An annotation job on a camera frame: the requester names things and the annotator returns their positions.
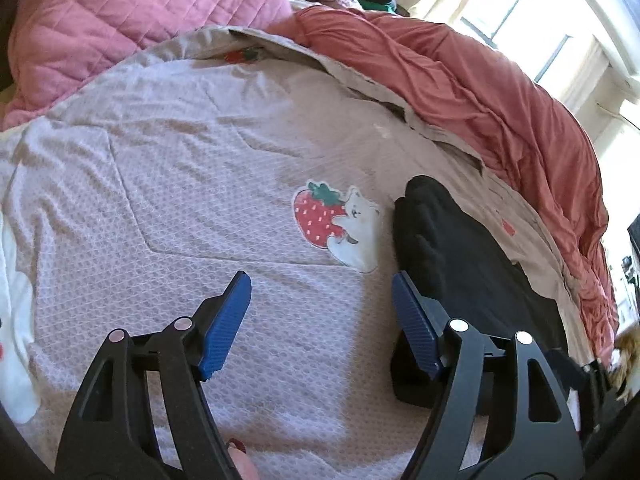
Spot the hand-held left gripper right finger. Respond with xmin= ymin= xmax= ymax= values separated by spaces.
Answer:
xmin=391 ymin=270 xmax=586 ymax=480

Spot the person's left hand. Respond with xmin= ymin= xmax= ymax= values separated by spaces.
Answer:
xmin=226 ymin=437 xmax=261 ymax=480

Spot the pink quilted blanket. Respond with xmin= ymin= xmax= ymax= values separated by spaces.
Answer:
xmin=2 ymin=0 xmax=296 ymax=131

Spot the window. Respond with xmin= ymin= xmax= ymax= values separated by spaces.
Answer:
xmin=450 ymin=0 xmax=640 ymax=111

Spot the lilac printed blanket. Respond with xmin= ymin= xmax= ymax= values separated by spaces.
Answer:
xmin=0 ymin=25 xmax=611 ymax=480

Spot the salmon bed sheet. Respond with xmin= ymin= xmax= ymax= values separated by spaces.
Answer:
xmin=295 ymin=5 xmax=621 ymax=361

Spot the tan furry thing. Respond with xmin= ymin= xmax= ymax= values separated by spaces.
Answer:
xmin=607 ymin=327 xmax=640 ymax=403

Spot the black glove with orange cuff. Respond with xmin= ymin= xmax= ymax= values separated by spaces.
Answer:
xmin=392 ymin=175 xmax=571 ymax=406

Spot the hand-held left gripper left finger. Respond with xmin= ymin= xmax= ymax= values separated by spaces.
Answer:
xmin=54 ymin=270 xmax=252 ymax=480

